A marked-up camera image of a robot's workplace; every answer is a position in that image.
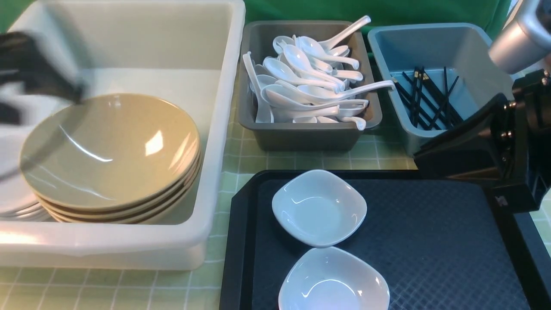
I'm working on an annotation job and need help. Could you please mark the grey spoon bin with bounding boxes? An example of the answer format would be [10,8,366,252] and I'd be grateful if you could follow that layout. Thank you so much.
[234,20,362,152]

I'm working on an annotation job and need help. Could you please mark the white spoon sticking up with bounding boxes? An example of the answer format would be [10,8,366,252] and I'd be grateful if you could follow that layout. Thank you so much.
[318,15,371,50]

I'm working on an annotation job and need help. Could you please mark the blue chopstick bin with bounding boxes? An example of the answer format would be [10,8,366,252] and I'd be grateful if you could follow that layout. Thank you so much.
[368,23,515,157]

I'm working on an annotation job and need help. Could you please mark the white spoon leaning left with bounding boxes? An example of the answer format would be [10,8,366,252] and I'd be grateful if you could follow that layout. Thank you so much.
[242,51,274,123]

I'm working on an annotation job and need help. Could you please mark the tan noodle bowl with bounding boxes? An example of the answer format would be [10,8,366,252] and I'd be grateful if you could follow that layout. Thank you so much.
[20,93,201,212]

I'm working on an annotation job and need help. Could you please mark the large white plastic tub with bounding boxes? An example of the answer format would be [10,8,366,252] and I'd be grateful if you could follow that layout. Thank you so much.
[1,0,245,270]

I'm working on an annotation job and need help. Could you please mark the stack of white plates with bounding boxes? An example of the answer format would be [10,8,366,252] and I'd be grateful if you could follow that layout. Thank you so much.
[0,131,50,222]

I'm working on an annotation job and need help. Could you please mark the green backdrop cloth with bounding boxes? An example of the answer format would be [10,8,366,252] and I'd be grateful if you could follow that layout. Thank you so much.
[0,0,512,43]

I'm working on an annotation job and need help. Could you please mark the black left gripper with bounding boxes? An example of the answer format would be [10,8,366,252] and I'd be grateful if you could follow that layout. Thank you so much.
[0,31,84,105]

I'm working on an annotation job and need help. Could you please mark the white spoon over rim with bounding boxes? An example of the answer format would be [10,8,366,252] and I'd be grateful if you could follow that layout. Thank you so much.
[297,80,396,103]

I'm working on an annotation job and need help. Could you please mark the green checkered tablecloth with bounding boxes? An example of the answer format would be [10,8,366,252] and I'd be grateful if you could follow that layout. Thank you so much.
[0,69,551,310]

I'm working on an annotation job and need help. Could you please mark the white square dish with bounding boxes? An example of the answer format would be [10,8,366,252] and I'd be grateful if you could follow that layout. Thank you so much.
[272,170,367,248]
[278,247,390,310]

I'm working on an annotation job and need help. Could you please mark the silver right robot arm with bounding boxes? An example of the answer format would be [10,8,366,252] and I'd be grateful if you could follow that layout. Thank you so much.
[414,0,551,213]

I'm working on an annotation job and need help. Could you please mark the black serving tray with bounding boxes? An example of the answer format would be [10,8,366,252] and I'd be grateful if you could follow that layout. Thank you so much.
[219,170,550,310]

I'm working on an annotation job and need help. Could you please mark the pile of white spoons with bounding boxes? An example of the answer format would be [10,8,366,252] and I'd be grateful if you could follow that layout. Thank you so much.
[243,36,369,131]

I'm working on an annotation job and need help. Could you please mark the black chopsticks in bin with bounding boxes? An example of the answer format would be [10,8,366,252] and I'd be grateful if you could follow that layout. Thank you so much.
[392,67,473,131]

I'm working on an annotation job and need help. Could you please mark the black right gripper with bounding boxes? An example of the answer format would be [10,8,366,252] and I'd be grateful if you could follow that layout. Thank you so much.
[414,69,551,213]

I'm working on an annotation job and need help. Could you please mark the black chopstick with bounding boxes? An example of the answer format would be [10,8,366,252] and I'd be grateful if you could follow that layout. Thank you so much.
[441,66,451,129]
[423,73,463,129]

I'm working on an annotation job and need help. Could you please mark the top stacked tan bowl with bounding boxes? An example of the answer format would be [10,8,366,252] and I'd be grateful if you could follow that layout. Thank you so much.
[37,153,201,224]

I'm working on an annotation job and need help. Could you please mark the white soup spoon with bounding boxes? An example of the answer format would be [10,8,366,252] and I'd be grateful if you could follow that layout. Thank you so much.
[297,37,360,69]

